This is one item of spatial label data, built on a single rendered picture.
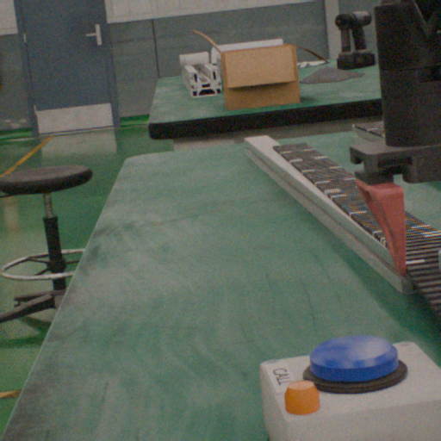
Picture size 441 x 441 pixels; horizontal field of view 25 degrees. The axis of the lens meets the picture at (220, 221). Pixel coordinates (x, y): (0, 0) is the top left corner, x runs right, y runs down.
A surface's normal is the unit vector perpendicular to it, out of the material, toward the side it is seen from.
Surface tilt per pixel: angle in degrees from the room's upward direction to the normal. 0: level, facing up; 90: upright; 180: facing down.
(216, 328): 0
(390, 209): 111
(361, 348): 3
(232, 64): 63
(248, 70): 68
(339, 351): 3
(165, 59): 90
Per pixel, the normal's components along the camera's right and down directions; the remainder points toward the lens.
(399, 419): 0.11, 0.18
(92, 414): -0.11, -0.98
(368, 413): 0.06, -0.21
